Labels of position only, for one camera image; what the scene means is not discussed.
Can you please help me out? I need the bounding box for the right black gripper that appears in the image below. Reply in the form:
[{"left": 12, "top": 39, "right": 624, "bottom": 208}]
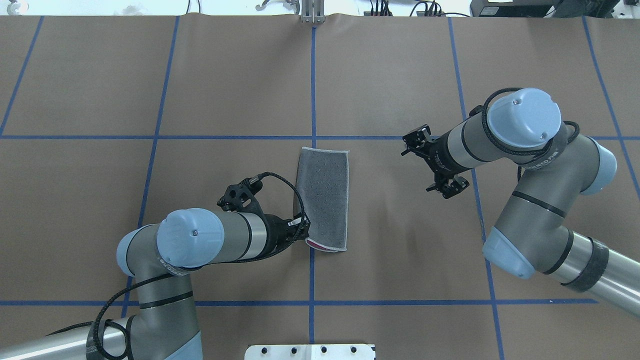
[{"left": 401, "top": 125, "right": 470, "bottom": 199}]

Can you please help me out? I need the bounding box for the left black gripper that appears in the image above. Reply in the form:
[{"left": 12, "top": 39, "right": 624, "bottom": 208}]
[{"left": 266, "top": 213, "right": 311, "bottom": 253}]

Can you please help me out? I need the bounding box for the pink and grey towel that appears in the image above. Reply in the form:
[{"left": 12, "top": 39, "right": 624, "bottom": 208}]
[{"left": 295, "top": 146, "right": 350, "bottom": 253}]

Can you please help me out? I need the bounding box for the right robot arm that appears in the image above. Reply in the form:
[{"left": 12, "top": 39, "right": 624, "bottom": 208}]
[{"left": 402, "top": 87, "right": 640, "bottom": 317}]

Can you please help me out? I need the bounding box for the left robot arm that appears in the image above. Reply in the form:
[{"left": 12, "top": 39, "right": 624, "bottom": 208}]
[{"left": 1, "top": 208, "right": 310, "bottom": 360}]

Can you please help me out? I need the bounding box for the black box on desk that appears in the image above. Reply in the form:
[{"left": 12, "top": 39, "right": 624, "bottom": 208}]
[{"left": 469, "top": 0, "right": 554, "bottom": 18}]

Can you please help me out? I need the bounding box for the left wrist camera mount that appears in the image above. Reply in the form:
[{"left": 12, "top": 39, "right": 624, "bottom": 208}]
[{"left": 216, "top": 176, "right": 263, "bottom": 214}]

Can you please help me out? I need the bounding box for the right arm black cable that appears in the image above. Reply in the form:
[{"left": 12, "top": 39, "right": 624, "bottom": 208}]
[{"left": 472, "top": 87, "right": 581, "bottom": 173}]

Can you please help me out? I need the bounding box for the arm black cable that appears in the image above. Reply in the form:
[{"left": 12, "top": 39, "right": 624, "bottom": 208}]
[
  {"left": 45, "top": 172, "right": 307, "bottom": 359},
  {"left": 472, "top": 87, "right": 581, "bottom": 173}
]

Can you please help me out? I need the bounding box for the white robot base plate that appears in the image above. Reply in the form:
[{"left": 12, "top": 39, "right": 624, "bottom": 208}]
[{"left": 244, "top": 343, "right": 377, "bottom": 360}]

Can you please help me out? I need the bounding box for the aluminium frame post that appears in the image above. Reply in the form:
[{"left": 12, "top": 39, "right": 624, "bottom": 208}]
[{"left": 298, "top": 0, "right": 326, "bottom": 25}]

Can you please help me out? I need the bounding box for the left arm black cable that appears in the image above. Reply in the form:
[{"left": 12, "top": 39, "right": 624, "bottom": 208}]
[{"left": 45, "top": 172, "right": 307, "bottom": 359}]

